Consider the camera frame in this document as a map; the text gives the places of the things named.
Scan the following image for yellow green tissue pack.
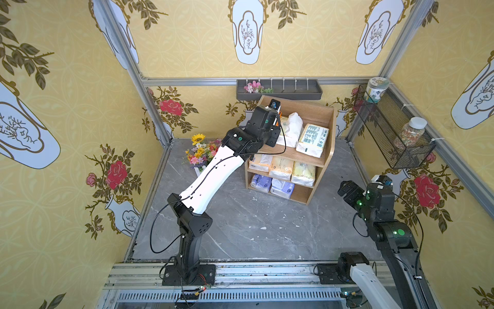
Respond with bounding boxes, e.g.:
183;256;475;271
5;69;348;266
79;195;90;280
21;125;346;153
291;162;316;187

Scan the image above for pale orange tissue pack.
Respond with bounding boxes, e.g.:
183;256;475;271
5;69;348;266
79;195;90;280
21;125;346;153
248;154;274;173

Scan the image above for beige orange tissue pack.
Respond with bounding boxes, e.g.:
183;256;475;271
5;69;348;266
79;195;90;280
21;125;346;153
268;156;294;181

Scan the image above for purple tissue pack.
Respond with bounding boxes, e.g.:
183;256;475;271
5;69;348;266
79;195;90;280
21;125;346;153
270;178;295;199
250;174;272;193

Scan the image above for flowers in white fence planter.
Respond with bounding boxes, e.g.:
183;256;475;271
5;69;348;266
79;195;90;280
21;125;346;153
186;134;221;176

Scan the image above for small pink flower plant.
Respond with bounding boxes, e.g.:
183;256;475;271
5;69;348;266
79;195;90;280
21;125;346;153
244;81;274;93

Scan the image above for clear jar with snacks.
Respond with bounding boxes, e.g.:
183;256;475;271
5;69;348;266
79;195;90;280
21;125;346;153
393;117;428;150

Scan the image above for white lidded patterned jar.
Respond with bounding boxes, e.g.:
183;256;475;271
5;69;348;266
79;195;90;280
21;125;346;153
363;77;390;103

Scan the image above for purple tissue pack left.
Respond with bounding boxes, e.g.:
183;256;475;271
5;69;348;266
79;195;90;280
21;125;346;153
250;174;272;193

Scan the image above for wooden three-tier shelf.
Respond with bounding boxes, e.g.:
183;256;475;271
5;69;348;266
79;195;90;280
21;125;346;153
261;99;337;205

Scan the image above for grey wall tray shelf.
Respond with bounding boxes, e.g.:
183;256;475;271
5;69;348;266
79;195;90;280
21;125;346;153
236;78;323;101

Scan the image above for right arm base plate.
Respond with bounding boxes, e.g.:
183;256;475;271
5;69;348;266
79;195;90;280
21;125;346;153
313;263;350;285

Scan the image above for aluminium front rail frame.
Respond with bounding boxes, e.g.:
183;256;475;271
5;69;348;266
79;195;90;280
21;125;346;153
96;261;441;309

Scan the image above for black wire wall basket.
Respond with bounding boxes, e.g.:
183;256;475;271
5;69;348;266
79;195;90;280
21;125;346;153
354;84;436;169

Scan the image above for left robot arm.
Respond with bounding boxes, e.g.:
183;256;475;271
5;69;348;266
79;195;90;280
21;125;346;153
168;101;283;284

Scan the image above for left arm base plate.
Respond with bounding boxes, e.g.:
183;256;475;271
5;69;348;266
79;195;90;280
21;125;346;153
160;264;216;286

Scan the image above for white green tissue pack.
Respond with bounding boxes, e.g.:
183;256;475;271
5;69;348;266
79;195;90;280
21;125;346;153
295;124;329;158

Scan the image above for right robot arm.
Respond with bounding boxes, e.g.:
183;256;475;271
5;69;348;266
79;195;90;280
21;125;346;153
338;175;437;308

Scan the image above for purple tissue pack right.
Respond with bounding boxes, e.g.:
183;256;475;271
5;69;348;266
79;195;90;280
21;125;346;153
270;178;295;199

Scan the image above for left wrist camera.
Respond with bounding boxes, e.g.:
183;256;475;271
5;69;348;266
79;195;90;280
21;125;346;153
268;99;281;113

